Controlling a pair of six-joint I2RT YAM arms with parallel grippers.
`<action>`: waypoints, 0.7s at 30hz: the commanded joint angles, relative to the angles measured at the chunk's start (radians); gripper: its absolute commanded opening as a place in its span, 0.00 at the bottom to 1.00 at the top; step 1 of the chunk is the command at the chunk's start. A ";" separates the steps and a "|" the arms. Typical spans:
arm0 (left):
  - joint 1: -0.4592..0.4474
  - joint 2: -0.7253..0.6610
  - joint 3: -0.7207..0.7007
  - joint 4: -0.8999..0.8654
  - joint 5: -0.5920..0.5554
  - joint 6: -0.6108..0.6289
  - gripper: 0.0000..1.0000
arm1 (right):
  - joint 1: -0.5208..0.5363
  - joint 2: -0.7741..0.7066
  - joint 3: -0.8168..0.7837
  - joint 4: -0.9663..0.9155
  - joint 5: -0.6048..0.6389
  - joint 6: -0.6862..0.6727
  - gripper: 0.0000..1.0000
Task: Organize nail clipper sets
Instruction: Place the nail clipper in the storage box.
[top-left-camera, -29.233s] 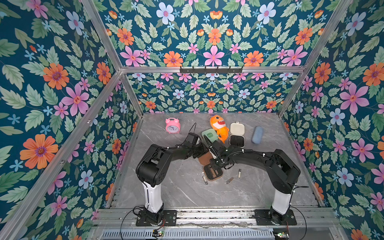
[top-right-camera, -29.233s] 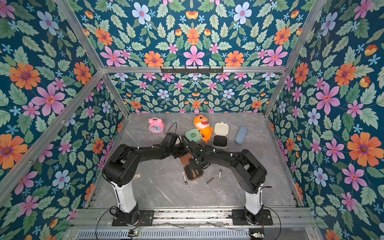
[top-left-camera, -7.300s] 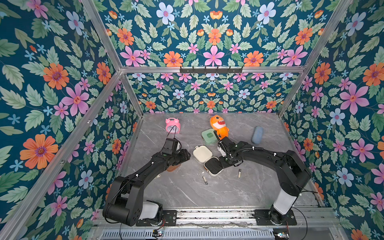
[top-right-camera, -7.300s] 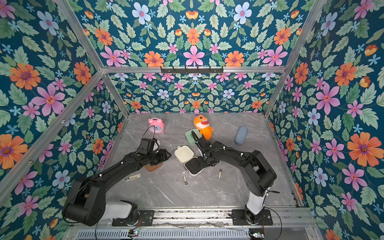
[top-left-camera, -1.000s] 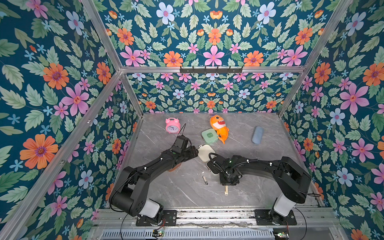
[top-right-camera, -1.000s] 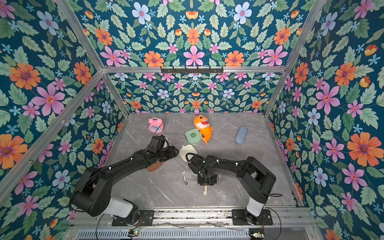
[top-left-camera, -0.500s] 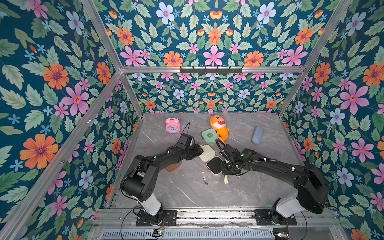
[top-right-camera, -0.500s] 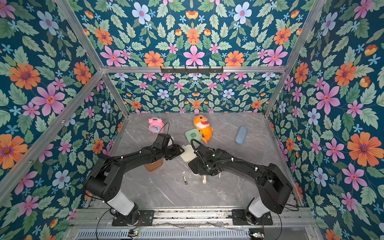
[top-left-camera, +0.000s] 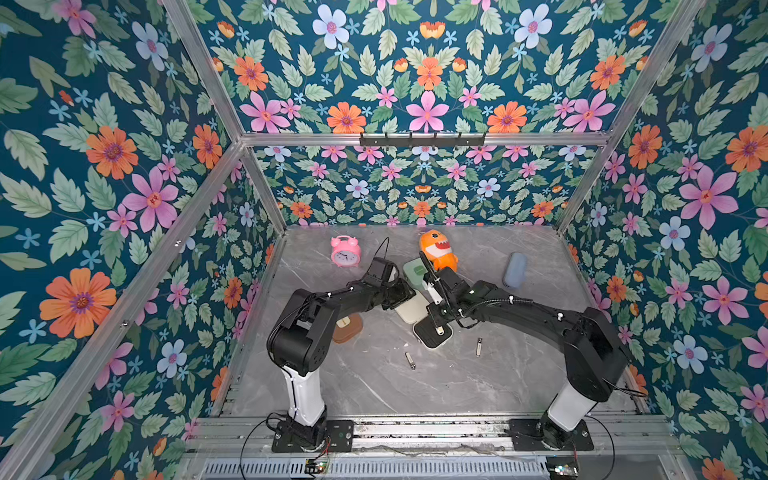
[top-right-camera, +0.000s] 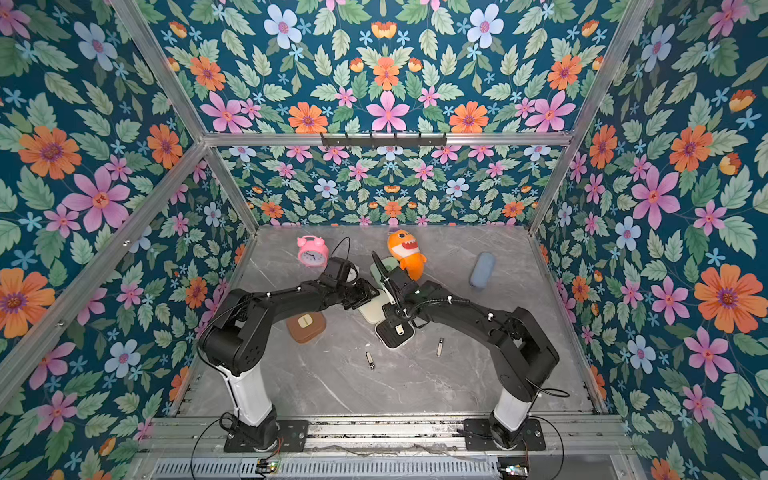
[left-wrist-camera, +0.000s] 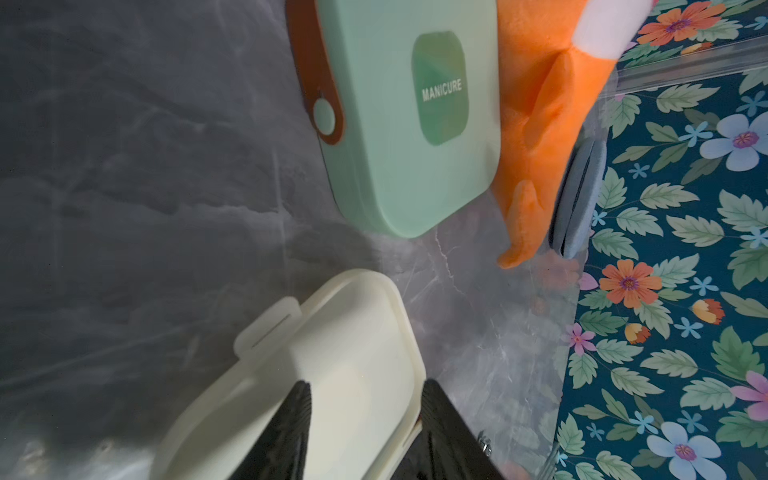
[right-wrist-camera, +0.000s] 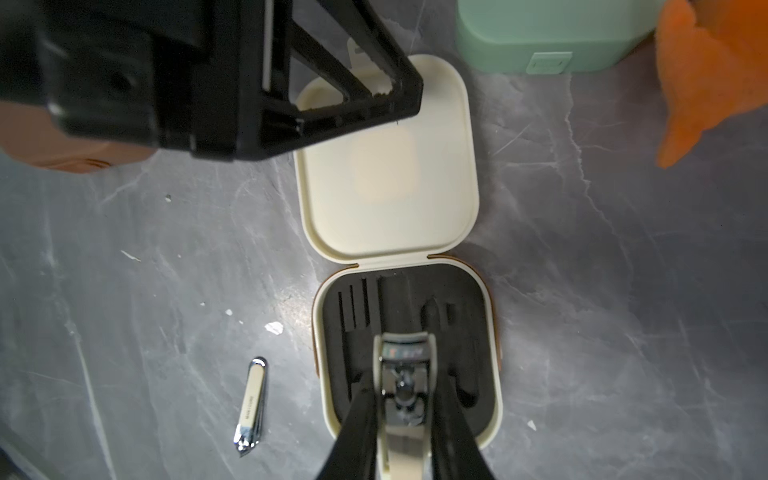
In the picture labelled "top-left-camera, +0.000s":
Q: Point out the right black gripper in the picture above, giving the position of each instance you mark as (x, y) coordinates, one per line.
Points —
(437, 285)

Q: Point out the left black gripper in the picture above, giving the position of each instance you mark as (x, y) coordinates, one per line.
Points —
(403, 293)

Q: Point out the green clipper case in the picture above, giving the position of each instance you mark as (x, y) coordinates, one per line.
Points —
(414, 271)

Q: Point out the cream clipper case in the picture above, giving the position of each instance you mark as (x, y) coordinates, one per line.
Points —
(414, 312)

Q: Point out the brown clipper case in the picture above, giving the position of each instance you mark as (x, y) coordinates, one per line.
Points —
(347, 328)

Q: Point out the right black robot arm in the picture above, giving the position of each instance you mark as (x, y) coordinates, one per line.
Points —
(594, 358)

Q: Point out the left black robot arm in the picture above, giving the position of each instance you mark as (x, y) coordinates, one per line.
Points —
(300, 341)

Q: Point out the orange shark plush toy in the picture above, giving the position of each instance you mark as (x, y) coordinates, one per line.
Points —
(437, 249)

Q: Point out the blue closed case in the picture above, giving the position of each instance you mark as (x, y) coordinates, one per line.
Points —
(515, 272)

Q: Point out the pink alarm clock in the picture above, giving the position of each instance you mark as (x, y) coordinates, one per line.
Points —
(345, 251)

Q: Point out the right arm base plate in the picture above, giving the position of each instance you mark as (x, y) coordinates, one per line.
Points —
(543, 435)

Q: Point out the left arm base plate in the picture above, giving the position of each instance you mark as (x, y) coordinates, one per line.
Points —
(328, 435)

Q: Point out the black wall hook rail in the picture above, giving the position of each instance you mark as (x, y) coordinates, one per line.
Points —
(409, 140)

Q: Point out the white vented cable duct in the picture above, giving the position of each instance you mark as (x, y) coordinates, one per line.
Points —
(378, 468)

